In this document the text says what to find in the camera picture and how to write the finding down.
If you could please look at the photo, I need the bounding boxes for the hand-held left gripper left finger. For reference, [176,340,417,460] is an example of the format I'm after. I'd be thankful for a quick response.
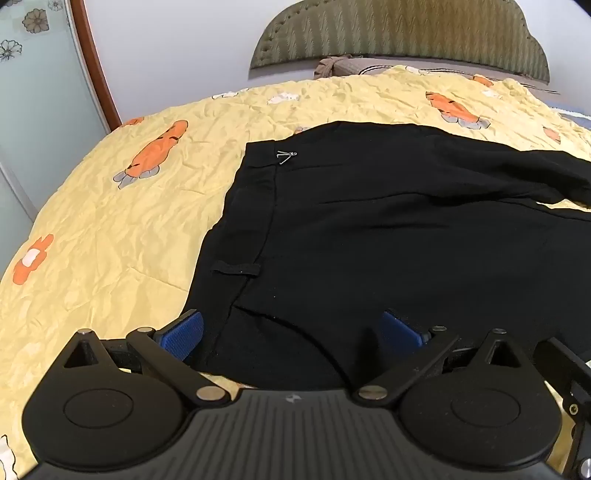
[62,310,230,408]

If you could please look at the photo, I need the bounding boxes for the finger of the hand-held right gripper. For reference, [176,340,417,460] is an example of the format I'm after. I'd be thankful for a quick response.
[534,337,591,403]

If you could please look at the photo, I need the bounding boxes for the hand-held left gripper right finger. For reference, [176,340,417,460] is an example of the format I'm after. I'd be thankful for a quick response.
[355,310,532,408]

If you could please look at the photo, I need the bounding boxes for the black pants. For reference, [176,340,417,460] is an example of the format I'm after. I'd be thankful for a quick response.
[183,121,591,391]

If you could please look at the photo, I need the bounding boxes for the yellow carrot print blanket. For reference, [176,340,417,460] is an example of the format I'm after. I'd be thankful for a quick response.
[0,65,591,480]

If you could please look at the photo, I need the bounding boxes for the brown cloth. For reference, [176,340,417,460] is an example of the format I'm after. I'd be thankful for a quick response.
[314,55,345,79]

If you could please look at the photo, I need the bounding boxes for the frosted flower print wardrobe door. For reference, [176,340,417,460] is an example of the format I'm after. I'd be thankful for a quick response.
[0,0,112,278]

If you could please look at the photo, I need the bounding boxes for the green padded headboard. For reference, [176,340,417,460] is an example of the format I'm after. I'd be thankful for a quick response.
[249,0,551,86]

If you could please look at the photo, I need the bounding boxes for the brown wooden door frame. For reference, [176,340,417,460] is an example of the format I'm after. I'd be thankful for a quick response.
[69,0,123,132]

